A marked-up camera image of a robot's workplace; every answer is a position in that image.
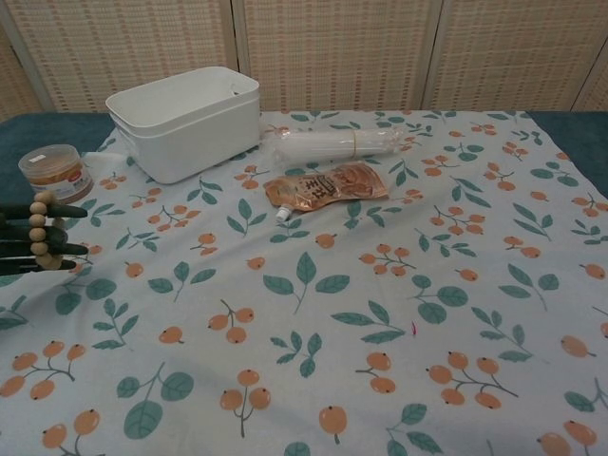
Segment wooden bead bracelet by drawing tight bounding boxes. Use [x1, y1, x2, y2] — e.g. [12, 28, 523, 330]
[28, 190, 67, 273]

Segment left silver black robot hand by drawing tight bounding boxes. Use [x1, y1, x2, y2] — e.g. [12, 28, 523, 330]
[0, 201, 89, 278]

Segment floral leaf print tablecloth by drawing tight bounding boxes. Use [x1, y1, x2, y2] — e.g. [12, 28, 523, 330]
[0, 108, 608, 456]

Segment white plastic storage box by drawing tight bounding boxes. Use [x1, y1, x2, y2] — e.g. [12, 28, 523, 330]
[104, 66, 261, 185]

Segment orange spout pouch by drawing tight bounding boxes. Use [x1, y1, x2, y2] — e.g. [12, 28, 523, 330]
[263, 161, 390, 222]

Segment clear jar with orange contents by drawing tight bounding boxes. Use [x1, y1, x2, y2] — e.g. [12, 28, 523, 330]
[17, 144, 95, 208]

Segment woven bamboo screen panel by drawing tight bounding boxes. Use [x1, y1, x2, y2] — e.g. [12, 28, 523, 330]
[0, 28, 51, 121]
[0, 0, 244, 116]
[235, 0, 447, 115]
[577, 47, 608, 113]
[434, 0, 608, 114]

